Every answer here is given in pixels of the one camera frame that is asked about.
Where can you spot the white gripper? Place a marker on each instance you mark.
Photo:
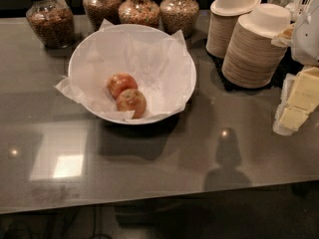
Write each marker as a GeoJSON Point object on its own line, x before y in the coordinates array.
{"type": "Point", "coordinates": [307, 43]}

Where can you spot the red apple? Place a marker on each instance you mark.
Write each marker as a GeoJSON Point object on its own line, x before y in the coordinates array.
{"type": "Point", "coordinates": [132, 100]}
{"type": "Point", "coordinates": [119, 82]}

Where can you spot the front paper bowl stack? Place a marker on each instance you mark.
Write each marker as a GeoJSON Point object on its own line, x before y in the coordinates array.
{"type": "Point", "coordinates": [251, 59]}

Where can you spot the paper bowl stack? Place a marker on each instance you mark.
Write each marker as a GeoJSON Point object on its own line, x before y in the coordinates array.
{"type": "Point", "coordinates": [251, 59]}
{"type": "Point", "coordinates": [223, 17]}

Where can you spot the rear paper bowl stack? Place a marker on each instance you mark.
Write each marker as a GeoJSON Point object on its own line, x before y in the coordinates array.
{"type": "Point", "coordinates": [223, 17]}

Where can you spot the white bowl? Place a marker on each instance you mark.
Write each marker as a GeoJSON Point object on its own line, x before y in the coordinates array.
{"type": "Point", "coordinates": [133, 40]}

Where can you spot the white cutlery bundle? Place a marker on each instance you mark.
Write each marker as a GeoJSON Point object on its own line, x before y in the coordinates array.
{"type": "Point", "coordinates": [307, 2]}

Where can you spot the glass jar light cereal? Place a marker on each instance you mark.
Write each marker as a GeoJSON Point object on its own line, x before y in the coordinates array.
{"type": "Point", "coordinates": [179, 15]}

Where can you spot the white paper liner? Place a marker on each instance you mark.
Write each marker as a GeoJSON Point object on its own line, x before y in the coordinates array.
{"type": "Point", "coordinates": [149, 63]}

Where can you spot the glass jar colourful cereal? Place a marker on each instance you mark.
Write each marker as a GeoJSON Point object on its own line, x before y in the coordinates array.
{"type": "Point", "coordinates": [142, 12]}

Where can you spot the glass jar brown cereal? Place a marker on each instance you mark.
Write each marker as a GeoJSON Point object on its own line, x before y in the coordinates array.
{"type": "Point", "coordinates": [100, 10]}

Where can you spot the glass jar dark cereal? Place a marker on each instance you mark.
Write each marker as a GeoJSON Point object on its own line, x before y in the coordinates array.
{"type": "Point", "coordinates": [53, 22]}

